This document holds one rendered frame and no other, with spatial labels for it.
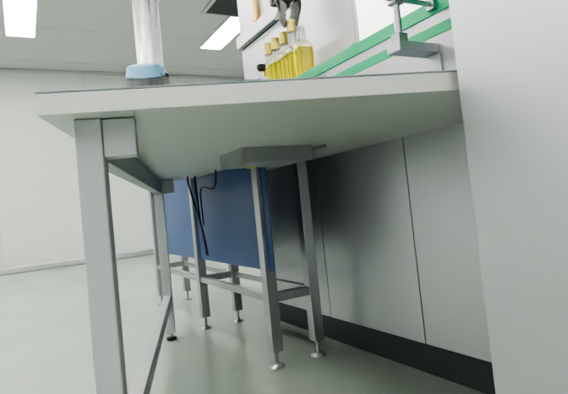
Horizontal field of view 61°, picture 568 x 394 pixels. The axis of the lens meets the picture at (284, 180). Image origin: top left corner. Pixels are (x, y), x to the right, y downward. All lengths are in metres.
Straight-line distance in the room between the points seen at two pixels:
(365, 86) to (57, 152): 6.78
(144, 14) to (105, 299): 1.16
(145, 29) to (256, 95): 1.02
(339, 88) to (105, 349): 0.54
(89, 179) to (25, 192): 6.57
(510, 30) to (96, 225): 0.68
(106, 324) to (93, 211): 0.17
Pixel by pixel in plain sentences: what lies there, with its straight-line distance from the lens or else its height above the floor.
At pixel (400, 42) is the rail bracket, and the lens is 1.05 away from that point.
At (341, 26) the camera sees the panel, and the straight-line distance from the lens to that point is 1.72.
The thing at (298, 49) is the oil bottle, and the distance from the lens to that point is 1.66.
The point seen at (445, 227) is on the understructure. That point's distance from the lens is 1.41.
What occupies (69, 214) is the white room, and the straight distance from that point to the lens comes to 7.37.
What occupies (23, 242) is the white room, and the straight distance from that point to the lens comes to 7.35.
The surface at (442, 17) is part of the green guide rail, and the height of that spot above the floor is 0.92.
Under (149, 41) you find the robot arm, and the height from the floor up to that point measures 1.13.
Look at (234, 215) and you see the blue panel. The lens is 1.91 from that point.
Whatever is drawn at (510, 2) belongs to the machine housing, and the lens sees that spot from 0.81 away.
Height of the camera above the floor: 0.55
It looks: 3 degrees up
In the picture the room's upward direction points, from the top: 6 degrees counter-clockwise
